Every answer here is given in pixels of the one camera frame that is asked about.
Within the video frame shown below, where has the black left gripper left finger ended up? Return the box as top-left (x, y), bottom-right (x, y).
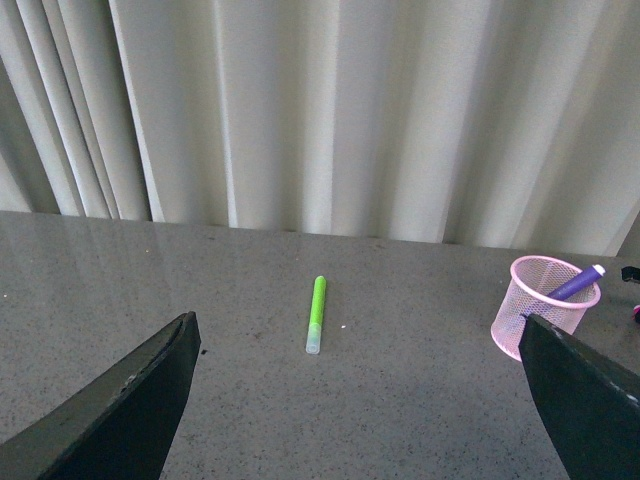
top-left (1, 312), bottom-right (201, 479)

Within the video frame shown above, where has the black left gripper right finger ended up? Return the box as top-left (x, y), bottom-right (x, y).
top-left (621, 266), bottom-right (640, 284)

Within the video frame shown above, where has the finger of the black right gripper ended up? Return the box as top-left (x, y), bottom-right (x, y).
top-left (519, 314), bottom-right (639, 479)

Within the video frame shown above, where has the purple marker pen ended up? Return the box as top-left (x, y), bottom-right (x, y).
top-left (546, 264), bottom-right (606, 301)

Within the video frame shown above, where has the pink mesh cup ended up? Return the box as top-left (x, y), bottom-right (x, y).
top-left (490, 254), bottom-right (602, 363)

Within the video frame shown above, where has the white pleated curtain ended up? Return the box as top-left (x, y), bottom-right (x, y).
top-left (1, 1), bottom-right (639, 257)

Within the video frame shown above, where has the green marker pen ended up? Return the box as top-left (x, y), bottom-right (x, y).
top-left (305, 276), bottom-right (327, 355)

